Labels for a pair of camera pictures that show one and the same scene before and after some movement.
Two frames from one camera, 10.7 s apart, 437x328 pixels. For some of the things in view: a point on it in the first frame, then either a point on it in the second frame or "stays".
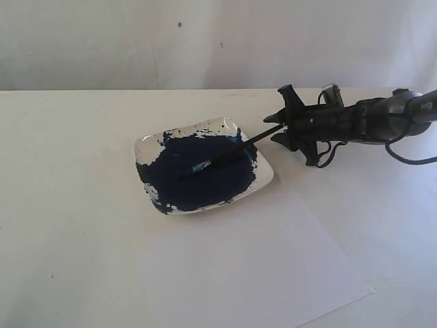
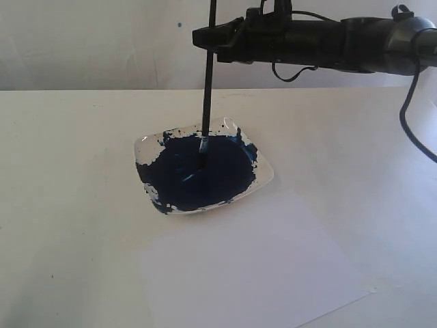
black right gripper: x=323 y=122 → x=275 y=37
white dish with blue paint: x=199 y=165 stays
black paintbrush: x=202 y=164 → x=205 y=142
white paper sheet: x=268 y=261 stays
